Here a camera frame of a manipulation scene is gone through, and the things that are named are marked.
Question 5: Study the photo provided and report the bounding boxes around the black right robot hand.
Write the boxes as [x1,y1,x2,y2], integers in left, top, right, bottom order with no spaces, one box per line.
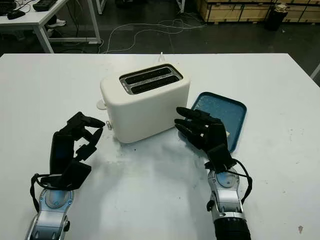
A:
[174,106,230,157]

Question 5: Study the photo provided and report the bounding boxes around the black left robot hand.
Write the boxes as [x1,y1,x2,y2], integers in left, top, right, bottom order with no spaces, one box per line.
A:
[49,111,106,176]

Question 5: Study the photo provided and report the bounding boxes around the blue plastic tray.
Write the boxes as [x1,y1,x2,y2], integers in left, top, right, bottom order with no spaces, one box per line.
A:
[177,91,248,154]

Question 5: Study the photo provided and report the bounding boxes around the cream white two-slot toaster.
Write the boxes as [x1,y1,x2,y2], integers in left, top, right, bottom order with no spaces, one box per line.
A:
[99,63,192,145]

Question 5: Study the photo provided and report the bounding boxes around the white shoe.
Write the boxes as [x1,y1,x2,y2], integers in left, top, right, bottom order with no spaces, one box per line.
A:
[47,19,67,29]

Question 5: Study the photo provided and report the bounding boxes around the wooden crates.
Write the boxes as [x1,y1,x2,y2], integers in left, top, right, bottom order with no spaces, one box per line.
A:
[198,0,320,24]

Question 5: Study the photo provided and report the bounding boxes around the black trash bin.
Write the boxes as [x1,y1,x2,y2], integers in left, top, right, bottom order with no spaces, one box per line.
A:
[265,2,289,32]

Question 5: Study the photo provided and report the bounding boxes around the white office desk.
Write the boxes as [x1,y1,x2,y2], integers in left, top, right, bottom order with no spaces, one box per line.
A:
[0,0,102,54]

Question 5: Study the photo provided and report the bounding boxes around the black computer mouse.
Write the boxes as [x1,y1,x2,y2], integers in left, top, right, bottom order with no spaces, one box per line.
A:
[6,10,26,20]

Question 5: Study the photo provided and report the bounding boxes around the black electronic meter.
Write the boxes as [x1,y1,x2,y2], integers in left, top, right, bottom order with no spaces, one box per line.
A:
[32,0,57,12]

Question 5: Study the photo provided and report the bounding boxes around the black laptop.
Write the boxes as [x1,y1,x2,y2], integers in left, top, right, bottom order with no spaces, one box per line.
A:
[0,0,17,16]

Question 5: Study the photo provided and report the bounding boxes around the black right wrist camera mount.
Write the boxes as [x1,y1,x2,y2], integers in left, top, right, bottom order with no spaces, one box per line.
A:
[204,143,238,174]

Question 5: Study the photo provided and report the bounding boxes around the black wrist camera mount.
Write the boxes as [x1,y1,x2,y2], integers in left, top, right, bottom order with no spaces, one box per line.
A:
[59,159,92,191]
[204,143,238,174]

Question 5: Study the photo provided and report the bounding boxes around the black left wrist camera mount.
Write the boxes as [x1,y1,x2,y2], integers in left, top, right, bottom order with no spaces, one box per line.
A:
[59,159,92,191]

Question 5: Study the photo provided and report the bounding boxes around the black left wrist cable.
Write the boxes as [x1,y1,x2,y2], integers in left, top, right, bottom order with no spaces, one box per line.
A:
[29,173,65,209]

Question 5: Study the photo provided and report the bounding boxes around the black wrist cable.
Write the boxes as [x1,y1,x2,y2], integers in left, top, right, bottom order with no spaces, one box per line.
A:
[29,173,65,209]
[224,159,254,201]

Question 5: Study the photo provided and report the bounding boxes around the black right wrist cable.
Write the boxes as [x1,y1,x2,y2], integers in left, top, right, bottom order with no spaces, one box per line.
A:
[224,159,254,201]

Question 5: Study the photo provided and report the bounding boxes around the white floor cable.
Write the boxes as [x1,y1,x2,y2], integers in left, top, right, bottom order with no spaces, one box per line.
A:
[103,18,208,55]

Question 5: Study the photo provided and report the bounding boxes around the white table frame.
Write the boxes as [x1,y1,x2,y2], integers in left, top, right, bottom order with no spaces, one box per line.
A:
[96,0,186,15]

